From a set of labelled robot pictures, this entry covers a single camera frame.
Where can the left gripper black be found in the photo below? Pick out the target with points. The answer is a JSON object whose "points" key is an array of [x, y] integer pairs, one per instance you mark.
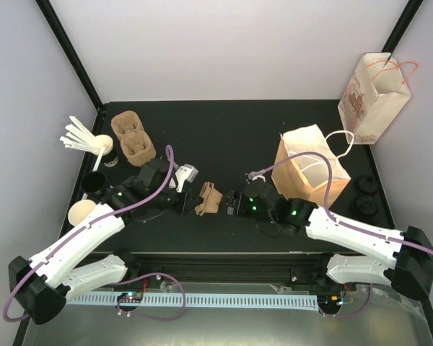
{"points": [[185, 205]]}

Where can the light blue cable duct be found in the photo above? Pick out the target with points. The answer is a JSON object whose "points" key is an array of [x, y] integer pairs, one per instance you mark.
{"points": [[203, 300]]}

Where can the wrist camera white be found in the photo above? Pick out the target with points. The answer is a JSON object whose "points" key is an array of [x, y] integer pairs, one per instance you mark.
{"points": [[183, 174], [253, 176]]}

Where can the right black corner post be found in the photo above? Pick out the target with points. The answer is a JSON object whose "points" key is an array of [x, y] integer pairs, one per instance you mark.
{"points": [[407, 15]]}

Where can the brown pulp cup carrier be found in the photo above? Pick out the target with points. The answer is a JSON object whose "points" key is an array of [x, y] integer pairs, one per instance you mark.
{"points": [[211, 199]]}

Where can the black paper cup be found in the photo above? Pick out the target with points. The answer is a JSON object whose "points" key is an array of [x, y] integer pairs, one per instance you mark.
{"points": [[95, 185]]}

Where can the black aluminium frame rail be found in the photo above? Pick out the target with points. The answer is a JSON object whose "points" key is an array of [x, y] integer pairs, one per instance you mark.
{"points": [[301, 271]]}

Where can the bundle of white wrapped straws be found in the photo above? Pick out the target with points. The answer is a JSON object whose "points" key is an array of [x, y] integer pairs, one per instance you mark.
{"points": [[78, 137]]}

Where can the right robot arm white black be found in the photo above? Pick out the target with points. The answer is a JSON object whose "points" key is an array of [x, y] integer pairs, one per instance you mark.
{"points": [[402, 260]]}

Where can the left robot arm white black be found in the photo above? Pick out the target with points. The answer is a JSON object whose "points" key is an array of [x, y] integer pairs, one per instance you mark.
{"points": [[46, 282]]}

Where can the left black corner post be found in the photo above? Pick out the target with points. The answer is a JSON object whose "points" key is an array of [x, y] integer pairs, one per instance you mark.
{"points": [[51, 17]]}

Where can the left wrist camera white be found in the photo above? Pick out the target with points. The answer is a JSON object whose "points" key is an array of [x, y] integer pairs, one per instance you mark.
{"points": [[183, 174]]}

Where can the white printed paper bag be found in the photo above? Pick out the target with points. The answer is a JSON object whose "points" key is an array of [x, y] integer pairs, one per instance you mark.
{"points": [[376, 93]]}

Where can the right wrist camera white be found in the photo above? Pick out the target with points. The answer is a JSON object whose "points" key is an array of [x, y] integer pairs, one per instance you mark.
{"points": [[253, 176]]}

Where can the small green circuit board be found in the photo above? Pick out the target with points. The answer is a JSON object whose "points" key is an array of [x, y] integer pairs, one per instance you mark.
{"points": [[130, 297]]}

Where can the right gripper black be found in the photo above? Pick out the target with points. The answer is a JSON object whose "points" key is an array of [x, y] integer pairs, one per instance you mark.
{"points": [[234, 196]]}

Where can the brown paper bag white handles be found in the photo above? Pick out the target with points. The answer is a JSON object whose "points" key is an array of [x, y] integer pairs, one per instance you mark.
{"points": [[306, 176]]}

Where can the black corner post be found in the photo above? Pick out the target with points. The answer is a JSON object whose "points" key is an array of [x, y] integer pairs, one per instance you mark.
{"points": [[407, 15], [51, 17]]}

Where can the stacked brown pulp cup carriers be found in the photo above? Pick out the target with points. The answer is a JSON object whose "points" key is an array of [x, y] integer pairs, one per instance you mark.
{"points": [[135, 143]]}

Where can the paper cup holding stirrers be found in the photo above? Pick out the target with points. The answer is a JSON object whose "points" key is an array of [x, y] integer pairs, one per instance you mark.
{"points": [[106, 154]]}

